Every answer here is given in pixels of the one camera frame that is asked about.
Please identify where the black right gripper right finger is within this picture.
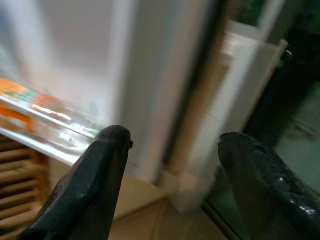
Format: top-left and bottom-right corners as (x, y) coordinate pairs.
(217, 131), (320, 240)

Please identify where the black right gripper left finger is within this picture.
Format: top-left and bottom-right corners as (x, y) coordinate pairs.
(17, 124), (132, 240)

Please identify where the white-lined fridge door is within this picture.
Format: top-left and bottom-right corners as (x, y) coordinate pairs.
(174, 19), (289, 214)

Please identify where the green glass door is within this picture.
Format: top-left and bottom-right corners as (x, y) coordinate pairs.
(204, 0), (320, 240)

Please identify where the wooden wine rack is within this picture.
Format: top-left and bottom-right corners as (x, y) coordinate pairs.
(0, 134), (51, 236)

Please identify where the orange green food packet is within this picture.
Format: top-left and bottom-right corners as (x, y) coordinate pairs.
(0, 77), (104, 134)

